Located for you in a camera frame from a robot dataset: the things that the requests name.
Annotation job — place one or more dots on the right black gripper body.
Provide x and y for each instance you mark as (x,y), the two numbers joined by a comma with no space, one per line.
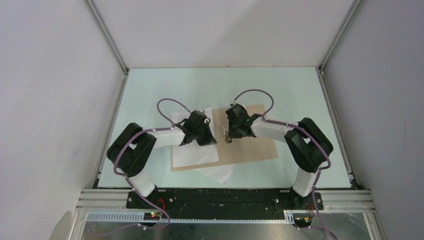
(230,123)

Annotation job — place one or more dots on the right aluminium frame post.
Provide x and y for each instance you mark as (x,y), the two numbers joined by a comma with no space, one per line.
(343,29)

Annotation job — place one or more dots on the right small circuit board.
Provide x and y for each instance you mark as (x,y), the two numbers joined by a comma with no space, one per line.
(302,222)

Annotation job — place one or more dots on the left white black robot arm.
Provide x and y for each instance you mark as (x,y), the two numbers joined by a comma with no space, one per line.
(131,150)

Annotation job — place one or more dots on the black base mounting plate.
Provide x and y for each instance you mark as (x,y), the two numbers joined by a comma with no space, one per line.
(226,203)

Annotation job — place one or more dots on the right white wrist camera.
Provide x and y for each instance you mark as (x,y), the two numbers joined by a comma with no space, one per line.
(241,104)

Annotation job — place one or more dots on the small circuit board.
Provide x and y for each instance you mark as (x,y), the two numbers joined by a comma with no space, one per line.
(302,222)
(152,216)

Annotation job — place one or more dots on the left small circuit board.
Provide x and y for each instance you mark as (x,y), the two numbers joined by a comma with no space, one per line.
(152,216)

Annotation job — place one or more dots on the left aluminium frame post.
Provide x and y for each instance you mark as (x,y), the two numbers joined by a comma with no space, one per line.
(106,34)

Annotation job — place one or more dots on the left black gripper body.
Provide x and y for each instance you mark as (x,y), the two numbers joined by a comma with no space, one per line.
(198,132)

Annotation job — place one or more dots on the silver metal folder clip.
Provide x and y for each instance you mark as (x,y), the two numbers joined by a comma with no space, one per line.
(226,134)

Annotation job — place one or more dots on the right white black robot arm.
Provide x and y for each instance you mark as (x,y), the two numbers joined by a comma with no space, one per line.
(309,146)

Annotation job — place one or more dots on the white slotted cable duct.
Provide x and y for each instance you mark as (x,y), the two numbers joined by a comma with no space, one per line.
(142,217)

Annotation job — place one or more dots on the tan cardboard folder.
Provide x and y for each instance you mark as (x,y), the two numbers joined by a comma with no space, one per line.
(241,150)

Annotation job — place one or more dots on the aluminium frame post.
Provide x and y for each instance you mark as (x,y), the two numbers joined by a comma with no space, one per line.
(343,29)
(106,34)

